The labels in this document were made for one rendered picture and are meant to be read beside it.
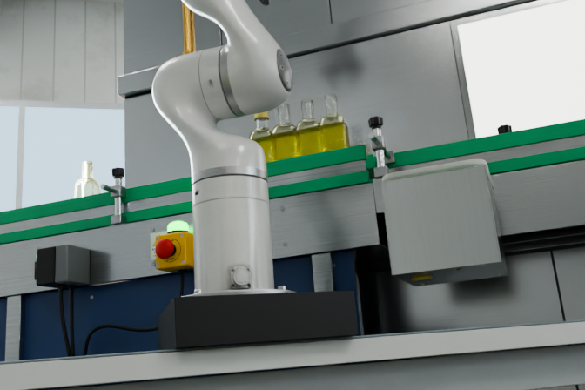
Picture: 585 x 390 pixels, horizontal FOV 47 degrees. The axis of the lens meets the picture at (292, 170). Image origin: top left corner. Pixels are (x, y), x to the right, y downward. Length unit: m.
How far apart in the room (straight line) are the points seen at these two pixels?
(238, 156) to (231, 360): 0.30
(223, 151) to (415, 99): 0.73
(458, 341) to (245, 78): 0.51
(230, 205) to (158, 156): 0.91
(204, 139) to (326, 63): 0.76
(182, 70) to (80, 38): 3.83
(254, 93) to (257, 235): 0.22
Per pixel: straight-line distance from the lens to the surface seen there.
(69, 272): 1.50
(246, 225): 0.99
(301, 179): 1.38
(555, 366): 1.18
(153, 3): 2.09
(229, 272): 0.98
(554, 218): 1.37
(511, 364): 1.13
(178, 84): 1.09
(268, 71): 1.05
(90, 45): 4.89
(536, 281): 1.56
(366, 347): 0.98
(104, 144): 4.59
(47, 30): 4.95
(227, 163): 1.01
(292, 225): 1.35
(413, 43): 1.70
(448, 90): 1.64
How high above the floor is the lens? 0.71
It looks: 16 degrees up
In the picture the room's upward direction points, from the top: 5 degrees counter-clockwise
